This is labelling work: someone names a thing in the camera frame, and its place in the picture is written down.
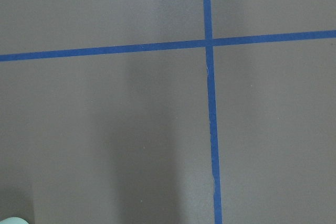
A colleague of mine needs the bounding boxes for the mint green cup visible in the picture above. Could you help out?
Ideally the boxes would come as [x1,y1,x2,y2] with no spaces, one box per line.
[0,217,28,224]

